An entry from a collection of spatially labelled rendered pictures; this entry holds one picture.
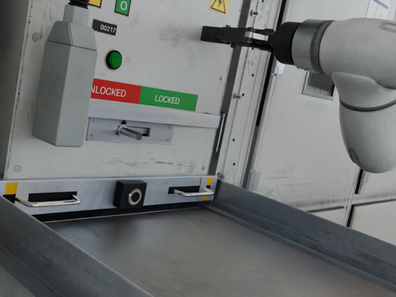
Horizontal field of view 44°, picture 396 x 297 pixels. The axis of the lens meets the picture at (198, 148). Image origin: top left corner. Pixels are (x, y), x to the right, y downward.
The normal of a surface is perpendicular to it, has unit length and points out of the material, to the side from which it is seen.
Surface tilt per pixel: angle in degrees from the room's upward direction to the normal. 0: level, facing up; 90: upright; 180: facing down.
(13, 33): 90
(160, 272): 0
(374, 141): 124
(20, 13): 90
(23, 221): 90
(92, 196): 90
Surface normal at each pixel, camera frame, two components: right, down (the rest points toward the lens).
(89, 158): 0.72, 0.24
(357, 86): -0.57, 0.67
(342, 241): -0.67, -0.03
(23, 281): 0.19, -0.97
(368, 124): -0.38, 0.47
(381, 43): -0.51, -0.17
